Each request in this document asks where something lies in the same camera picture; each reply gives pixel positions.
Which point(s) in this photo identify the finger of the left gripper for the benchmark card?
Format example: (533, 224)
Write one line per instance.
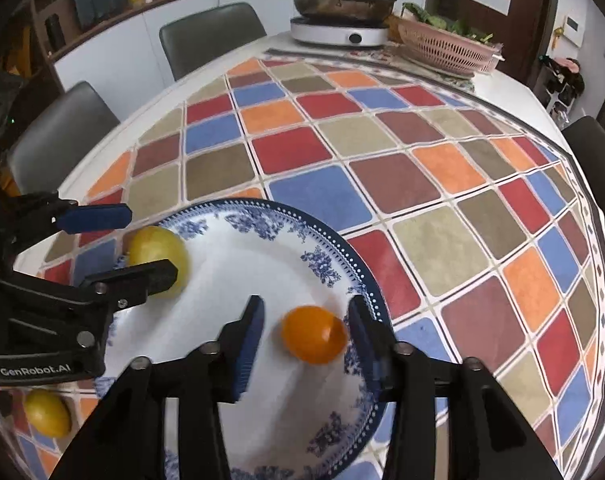
(133, 285)
(94, 218)

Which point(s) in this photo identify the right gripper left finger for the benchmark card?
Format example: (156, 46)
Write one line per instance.
(124, 437)

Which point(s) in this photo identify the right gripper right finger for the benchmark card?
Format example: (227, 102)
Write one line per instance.
(489, 438)

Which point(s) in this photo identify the yellow green apple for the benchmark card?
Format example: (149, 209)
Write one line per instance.
(153, 243)

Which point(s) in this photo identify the small orange tangerine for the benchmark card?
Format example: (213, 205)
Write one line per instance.
(313, 335)

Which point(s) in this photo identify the near left grey chair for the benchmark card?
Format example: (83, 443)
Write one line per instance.
(59, 138)

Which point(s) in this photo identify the grey chair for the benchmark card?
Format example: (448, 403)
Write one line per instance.
(586, 138)
(198, 39)
(59, 138)

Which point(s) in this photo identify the blue white porcelain plate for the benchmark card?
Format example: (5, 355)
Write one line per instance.
(295, 420)

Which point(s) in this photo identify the colourful checkered tablecloth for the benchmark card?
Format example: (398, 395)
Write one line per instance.
(477, 230)

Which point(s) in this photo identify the far left grey chair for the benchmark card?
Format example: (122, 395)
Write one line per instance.
(198, 39)

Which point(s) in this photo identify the right grey chair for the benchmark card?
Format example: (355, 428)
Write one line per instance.
(586, 138)

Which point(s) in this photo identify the white induction cooker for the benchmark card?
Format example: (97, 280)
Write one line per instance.
(361, 35)

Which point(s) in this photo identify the steel pan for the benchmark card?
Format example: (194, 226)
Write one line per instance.
(371, 11)

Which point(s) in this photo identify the plush toy on stand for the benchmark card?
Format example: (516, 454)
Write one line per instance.
(563, 85)

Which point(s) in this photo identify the pink basket with greens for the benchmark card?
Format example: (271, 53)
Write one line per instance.
(449, 47)

